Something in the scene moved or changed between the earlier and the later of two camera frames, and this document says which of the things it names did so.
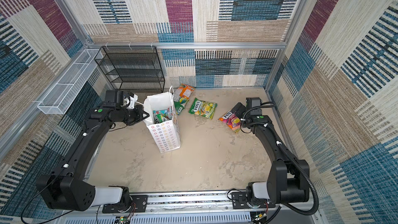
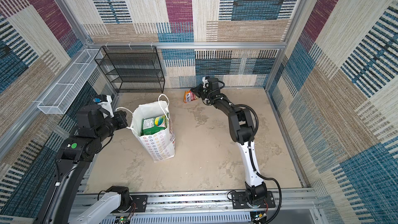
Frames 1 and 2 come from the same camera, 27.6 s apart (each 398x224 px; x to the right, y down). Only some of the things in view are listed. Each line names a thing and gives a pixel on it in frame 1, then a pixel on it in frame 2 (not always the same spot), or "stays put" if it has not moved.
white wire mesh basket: x=60 y=97 stays put
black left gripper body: x=131 y=116 to x=119 y=122
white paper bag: x=166 y=134 to x=160 y=145
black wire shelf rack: x=132 y=67 stays put
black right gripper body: x=240 y=111 to x=201 y=92
